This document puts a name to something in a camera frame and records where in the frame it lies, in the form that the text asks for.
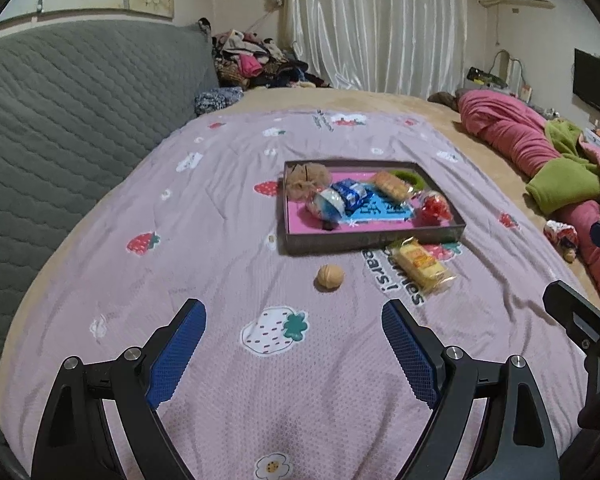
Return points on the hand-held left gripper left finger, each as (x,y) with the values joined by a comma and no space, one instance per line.
(177,350)

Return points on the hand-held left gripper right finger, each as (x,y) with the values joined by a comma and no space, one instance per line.
(410,355)

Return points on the yellow cake packet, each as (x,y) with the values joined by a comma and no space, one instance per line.
(420,262)

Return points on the walnut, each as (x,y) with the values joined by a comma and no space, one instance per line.
(330,278)

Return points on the shallow brown box tray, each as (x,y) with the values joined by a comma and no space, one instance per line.
(370,242)

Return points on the small red white chocolate egg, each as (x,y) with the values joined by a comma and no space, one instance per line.
(432,207)

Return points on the orange cake packet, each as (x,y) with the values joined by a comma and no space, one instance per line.
(390,185)

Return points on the blue snack packet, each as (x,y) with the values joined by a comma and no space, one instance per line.
(352,192)

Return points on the large chocolate egg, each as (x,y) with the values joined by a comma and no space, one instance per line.
(325,205)

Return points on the small red white doll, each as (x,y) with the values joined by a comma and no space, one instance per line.
(560,237)

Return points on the green fleece blanket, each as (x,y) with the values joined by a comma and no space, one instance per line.
(565,180)

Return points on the pink strawberry print blanket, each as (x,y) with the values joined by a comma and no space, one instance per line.
(230,260)

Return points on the black flat television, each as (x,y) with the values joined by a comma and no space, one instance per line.
(595,85)

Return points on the pink quilt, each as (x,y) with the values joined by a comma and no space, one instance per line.
(505,120)

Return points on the black and green box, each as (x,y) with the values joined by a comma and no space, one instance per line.
(485,76)

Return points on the dark brown cloth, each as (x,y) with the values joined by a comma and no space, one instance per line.
(442,99)

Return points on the blue patterned cloth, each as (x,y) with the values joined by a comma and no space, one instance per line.
(217,100)

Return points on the grey quilted headboard cover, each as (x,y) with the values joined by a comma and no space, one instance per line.
(55,110)

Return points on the pile of clothes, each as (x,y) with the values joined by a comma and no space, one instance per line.
(250,60)

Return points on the white curtain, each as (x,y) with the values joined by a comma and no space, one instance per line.
(380,25)

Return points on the white curved frame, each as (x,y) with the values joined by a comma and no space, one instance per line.
(515,72)

